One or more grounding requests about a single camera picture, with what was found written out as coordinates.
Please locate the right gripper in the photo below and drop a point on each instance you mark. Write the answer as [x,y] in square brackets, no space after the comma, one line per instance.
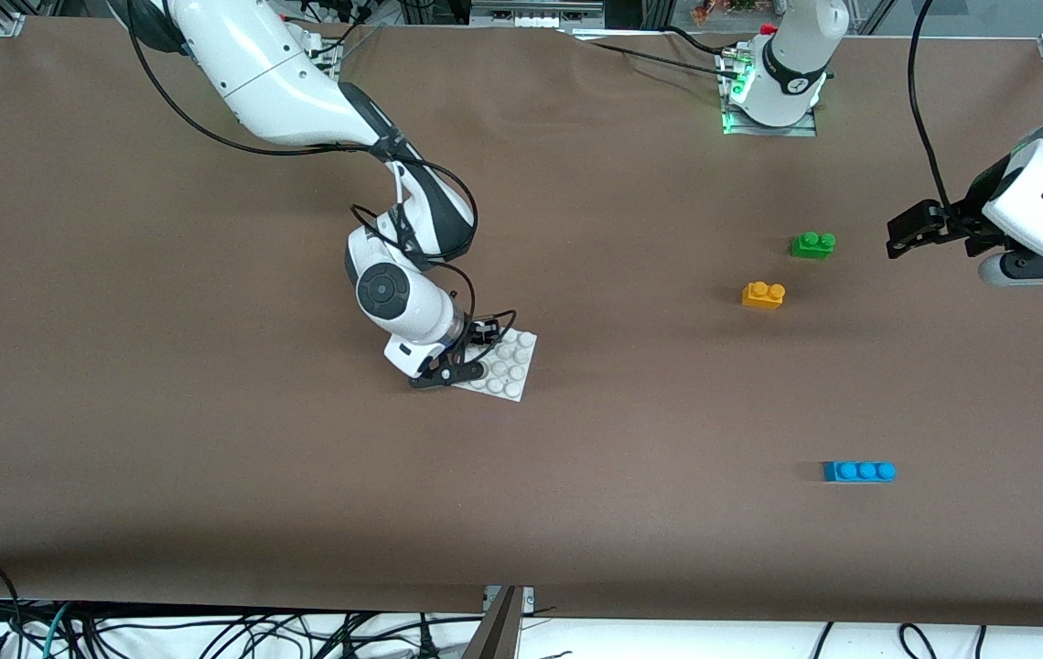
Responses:
[478,334]

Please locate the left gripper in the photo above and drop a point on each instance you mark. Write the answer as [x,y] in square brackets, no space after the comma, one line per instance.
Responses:
[957,222]

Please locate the white studded base plate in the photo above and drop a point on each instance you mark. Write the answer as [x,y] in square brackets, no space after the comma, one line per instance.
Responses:
[508,371]

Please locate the yellow two-stud block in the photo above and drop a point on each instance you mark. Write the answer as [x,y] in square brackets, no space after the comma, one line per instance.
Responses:
[763,297]

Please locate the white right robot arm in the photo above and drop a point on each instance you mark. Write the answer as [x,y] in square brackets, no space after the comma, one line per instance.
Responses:
[274,73]

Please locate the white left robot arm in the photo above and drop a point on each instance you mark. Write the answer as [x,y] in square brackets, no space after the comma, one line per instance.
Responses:
[796,64]

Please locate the green two-stud block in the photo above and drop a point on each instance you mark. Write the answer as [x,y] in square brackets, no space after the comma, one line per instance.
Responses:
[812,246]

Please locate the blue three-stud block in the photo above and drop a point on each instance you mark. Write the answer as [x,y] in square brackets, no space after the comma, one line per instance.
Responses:
[858,472]

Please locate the brown table cover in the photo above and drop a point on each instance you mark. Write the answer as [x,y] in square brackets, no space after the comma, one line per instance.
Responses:
[521,503]

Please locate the orange red clutter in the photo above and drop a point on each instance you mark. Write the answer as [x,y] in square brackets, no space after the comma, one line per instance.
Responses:
[723,9]

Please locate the aluminium frame post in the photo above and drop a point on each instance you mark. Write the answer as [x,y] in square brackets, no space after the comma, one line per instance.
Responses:
[496,631]

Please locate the white frame piece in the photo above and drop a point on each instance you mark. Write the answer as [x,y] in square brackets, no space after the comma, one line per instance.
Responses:
[535,14]

